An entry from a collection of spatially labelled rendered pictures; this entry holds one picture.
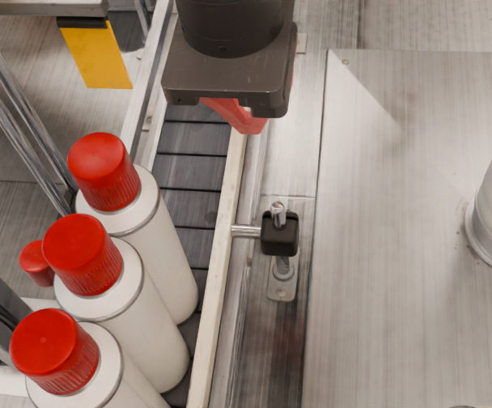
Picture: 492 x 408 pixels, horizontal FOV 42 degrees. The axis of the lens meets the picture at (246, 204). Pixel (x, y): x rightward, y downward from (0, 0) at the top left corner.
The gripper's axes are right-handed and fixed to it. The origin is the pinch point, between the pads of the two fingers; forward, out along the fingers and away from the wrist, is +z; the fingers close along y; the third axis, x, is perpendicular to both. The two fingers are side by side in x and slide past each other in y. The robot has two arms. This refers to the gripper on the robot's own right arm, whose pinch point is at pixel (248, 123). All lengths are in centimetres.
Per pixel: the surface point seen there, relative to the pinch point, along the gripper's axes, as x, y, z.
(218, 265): 2.6, -6.0, 10.2
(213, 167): 5.4, 5.5, 13.5
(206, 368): 2.3, -14.1, 10.2
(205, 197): 5.6, 2.2, 13.6
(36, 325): 7.1, -17.7, -6.8
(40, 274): 19.9, -5.5, 15.7
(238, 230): 1.6, -2.5, 10.6
